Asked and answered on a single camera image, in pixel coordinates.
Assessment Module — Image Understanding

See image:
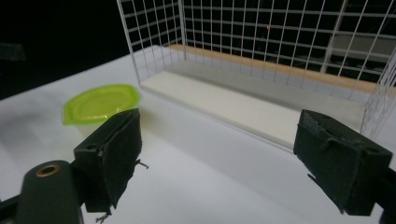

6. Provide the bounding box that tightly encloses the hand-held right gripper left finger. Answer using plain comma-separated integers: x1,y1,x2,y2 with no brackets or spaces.
73,107,149,224

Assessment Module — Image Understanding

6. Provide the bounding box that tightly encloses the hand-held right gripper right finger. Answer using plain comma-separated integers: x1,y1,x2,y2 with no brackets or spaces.
292,108,394,217

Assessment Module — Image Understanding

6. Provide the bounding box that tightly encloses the white wire rack shelf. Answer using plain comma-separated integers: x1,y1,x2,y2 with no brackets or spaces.
116,0,396,151

